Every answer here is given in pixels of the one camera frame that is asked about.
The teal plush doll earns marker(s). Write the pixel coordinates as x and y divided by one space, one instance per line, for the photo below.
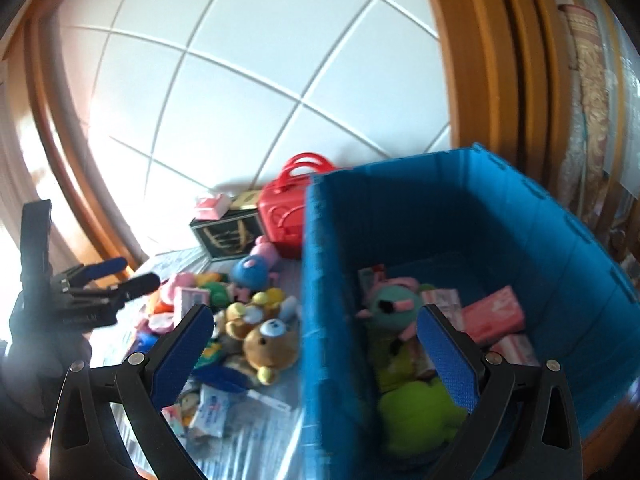
395 307

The blue y-shaped toy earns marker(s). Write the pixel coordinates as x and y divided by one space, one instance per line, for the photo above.
222 377

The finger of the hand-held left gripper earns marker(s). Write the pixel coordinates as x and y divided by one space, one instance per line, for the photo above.
107 266
140 284

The pink pig plush orange dress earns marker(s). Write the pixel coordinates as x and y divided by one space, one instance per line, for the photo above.
162 305

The white panelled headboard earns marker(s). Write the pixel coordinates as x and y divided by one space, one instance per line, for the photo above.
250 60

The small yellow blue doll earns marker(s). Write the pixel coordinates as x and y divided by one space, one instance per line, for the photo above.
282 305

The blue pig plush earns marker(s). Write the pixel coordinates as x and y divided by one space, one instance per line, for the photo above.
255 265

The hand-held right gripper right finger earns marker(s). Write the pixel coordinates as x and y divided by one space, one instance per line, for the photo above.
447 355

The blue plastic crate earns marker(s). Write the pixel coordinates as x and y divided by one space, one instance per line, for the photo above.
500 220

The dark green gold box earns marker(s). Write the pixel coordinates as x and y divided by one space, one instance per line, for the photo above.
225 235

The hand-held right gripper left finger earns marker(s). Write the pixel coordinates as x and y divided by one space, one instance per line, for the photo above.
180 355

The green frog plush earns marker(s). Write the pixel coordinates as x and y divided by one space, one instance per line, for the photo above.
420 410

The translucent plastic sheet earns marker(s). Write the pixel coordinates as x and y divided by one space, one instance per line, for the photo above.
627 110

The pink tissue pack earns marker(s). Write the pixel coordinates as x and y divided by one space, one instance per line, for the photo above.
212 205
492 317
515 350
442 300
192 297

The red toy suitcase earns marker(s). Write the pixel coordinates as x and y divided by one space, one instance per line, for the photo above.
285 215

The rolled patterned rug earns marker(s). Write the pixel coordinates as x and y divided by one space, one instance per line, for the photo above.
590 110

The white pack blue print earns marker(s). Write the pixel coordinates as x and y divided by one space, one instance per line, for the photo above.
210 410

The person's left forearm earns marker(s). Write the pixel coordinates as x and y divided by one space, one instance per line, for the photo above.
17 440

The small green yellow plush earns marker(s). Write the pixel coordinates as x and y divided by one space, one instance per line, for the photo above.
215 289

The brown bear plush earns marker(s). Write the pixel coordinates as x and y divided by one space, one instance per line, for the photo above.
270 350

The person's left hand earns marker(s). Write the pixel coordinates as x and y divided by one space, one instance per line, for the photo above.
35 360

